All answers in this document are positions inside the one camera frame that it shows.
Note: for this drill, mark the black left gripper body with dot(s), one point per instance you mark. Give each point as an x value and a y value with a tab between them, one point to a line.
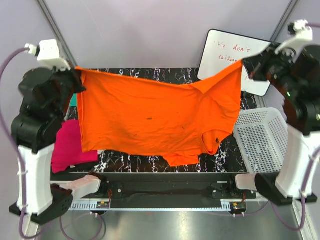
73	82

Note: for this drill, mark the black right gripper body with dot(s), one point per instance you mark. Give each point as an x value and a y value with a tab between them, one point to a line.
274	66

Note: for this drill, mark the orange t shirt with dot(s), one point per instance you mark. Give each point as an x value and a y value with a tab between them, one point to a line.
146	117

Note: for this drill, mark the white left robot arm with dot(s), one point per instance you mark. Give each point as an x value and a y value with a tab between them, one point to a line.
34	139

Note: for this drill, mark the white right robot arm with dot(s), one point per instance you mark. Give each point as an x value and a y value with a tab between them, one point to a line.
294	181

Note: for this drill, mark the folded magenta t shirt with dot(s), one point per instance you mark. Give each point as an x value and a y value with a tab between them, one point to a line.
68	151

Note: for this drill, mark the white perforated plastic basket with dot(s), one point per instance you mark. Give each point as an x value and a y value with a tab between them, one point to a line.
262	138

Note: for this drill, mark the white whiteboard with red writing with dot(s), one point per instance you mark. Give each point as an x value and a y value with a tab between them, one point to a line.
223	49

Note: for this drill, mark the folded black t shirt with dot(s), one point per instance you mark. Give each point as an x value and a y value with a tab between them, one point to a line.
84	167

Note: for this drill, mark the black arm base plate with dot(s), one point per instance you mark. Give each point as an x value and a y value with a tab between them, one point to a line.
171	191

